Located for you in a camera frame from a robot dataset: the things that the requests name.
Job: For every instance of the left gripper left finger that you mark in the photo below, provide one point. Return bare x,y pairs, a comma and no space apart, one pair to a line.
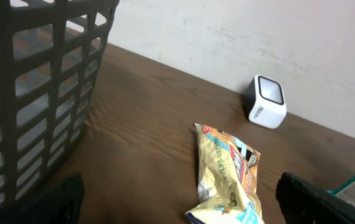
58,203

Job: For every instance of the grey plastic shopping basket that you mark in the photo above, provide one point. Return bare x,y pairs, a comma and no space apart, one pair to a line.
50,56

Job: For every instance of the yellow snack bag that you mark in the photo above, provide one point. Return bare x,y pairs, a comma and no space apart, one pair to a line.
227,179

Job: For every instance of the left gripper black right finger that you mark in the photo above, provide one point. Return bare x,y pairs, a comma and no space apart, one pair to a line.
303,202

